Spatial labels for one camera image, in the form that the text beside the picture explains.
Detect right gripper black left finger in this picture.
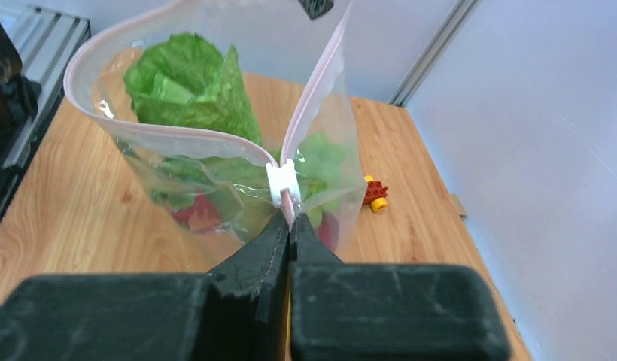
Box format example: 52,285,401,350
0,211,289,360

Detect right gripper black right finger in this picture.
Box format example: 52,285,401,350
289,215,511,360

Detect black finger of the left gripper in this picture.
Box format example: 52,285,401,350
298,0,334,20

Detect red chili pepper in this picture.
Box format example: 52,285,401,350
170,194,222,233

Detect clear zip top bag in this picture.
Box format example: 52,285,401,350
64,1,366,265

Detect green napa cabbage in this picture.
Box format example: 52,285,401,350
123,32,263,145

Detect green grapes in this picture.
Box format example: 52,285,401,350
294,132,346,228

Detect colourful toy car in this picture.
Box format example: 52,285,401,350
362,175,388,212

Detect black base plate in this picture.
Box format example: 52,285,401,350
0,5,93,240

